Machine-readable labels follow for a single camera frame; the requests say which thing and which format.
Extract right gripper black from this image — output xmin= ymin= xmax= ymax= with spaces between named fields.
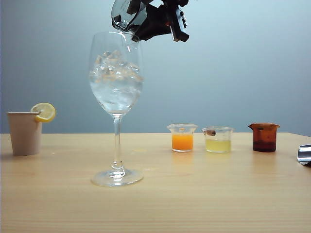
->
xmin=126 ymin=0 xmax=190 ymax=44

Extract smoky grey measuring cup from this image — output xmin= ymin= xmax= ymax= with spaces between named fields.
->
xmin=111 ymin=0 xmax=148 ymax=33

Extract clear cup with orange juice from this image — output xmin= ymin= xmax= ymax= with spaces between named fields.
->
xmin=166 ymin=123 xmax=198 ymax=153

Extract beige paper cup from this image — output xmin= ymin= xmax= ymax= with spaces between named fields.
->
xmin=6 ymin=112 xmax=42 ymax=156

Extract amber glass measuring cup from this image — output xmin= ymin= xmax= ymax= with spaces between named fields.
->
xmin=248 ymin=123 xmax=280 ymax=153

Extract clear ice cubes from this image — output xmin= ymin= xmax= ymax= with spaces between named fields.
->
xmin=89 ymin=50 xmax=145 ymax=107

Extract yellow lemon slice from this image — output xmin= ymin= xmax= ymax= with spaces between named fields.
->
xmin=30 ymin=102 xmax=56 ymax=123

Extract tall clear wine glass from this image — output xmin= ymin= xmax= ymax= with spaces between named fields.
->
xmin=88 ymin=31 xmax=146 ymax=187

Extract shiny steel ice scoop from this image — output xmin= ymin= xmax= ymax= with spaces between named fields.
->
xmin=296 ymin=144 xmax=311 ymax=167

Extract clear cup with wooden handle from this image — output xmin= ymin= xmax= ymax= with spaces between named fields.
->
xmin=201 ymin=126 xmax=234 ymax=153

